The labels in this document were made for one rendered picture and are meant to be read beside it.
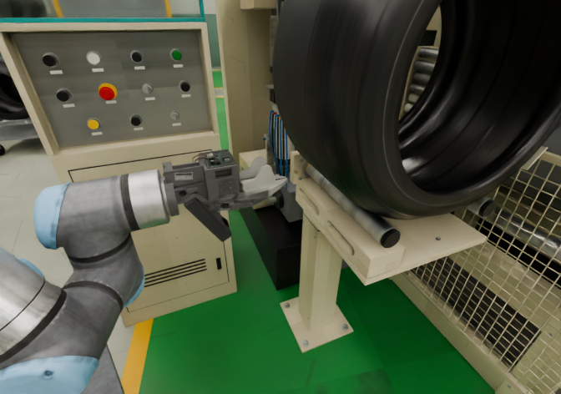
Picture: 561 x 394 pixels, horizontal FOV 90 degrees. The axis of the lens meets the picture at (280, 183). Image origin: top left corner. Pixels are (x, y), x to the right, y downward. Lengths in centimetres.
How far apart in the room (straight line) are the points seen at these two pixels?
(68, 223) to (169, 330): 118
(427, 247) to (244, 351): 98
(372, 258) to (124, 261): 45
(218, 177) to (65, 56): 76
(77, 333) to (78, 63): 84
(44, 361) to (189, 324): 119
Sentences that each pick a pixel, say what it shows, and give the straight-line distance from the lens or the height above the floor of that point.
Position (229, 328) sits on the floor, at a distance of 154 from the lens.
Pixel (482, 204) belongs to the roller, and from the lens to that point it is 80.
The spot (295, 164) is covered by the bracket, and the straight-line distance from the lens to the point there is 81.
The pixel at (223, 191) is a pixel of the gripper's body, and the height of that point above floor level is 103.
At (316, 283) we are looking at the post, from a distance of 124.
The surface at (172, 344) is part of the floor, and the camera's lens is 156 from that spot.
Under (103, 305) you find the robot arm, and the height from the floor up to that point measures 94.
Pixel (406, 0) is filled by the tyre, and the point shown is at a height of 130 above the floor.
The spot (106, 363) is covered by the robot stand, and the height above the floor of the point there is 60.
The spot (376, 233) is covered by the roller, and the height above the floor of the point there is 91.
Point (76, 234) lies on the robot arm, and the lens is 49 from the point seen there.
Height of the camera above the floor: 128
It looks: 30 degrees down
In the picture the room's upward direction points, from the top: straight up
